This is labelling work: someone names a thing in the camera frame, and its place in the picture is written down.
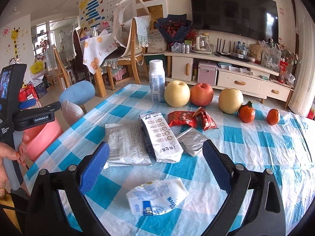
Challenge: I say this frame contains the silver foil wrapper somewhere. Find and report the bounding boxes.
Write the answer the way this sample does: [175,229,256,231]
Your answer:
[177,127,208,157]

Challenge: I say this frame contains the white printed packet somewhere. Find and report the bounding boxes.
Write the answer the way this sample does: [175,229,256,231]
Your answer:
[104,122,152,169]

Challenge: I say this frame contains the white blue milk pouch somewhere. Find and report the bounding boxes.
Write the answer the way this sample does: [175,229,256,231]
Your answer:
[127,178,189,216]

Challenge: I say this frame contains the red snack wrapper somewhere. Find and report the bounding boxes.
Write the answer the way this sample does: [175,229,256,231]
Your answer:
[193,107,218,131]

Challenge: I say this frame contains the blue white milk carton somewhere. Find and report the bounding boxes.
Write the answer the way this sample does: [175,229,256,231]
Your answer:
[139,111,184,164]

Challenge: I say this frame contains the red cookie wrapper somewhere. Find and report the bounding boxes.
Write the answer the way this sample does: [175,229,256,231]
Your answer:
[168,111,197,128]

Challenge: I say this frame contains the pink trash bucket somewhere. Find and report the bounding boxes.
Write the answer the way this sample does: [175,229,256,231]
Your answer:
[24,120,64,161]

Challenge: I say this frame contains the person's left hand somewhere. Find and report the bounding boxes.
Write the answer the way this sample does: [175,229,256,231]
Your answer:
[1,132,30,191]

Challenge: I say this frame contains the red gift boxes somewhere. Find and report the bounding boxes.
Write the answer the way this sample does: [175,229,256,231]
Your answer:
[18,83,38,102]

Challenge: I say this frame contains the yellow bag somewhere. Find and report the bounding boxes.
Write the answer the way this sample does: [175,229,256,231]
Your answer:
[30,59,45,75]

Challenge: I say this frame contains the light wooden chair left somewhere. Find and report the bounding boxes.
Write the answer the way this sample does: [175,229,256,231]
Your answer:
[52,45,72,92]

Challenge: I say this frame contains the dark wooden chair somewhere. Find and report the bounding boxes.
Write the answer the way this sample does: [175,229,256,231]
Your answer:
[70,29,91,82]

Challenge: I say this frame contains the small tangerine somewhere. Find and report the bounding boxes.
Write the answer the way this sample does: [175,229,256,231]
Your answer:
[266,109,281,125]

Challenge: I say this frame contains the blue white checkered tablecloth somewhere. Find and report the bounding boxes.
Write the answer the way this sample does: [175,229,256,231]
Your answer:
[24,84,314,235]

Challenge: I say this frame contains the yellow pear right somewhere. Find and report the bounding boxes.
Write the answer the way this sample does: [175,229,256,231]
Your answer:
[218,88,244,114]

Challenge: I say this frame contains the wooden dining chair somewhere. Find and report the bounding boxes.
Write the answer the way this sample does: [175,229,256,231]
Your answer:
[104,18,148,90]

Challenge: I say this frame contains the red apple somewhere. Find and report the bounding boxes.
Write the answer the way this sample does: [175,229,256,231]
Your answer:
[190,83,214,107]

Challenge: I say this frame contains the white plastic milk bottle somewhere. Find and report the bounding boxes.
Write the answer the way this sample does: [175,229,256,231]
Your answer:
[148,60,165,102]

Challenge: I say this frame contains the cream tv cabinet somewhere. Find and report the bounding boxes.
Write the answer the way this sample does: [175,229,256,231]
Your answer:
[164,52,294,103]

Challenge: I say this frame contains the yellow apple left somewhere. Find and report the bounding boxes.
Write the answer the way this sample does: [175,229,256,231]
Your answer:
[164,80,190,107]

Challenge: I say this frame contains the pink storage box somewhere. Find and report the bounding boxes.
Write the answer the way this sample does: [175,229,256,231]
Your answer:
[197,61,217,86]

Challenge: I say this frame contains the dark blue flower bouquet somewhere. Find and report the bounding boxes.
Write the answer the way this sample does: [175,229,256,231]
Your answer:
[155,14,192,50]

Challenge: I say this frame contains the white electric kettle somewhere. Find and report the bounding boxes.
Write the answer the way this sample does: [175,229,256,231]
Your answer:
[192,34,212,54]

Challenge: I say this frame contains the black television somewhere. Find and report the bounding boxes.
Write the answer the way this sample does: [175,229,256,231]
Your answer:
[191,0,279,41]

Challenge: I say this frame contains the giraffe height wall sticker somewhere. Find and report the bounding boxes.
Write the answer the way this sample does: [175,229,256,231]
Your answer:
[11,28,20,60]

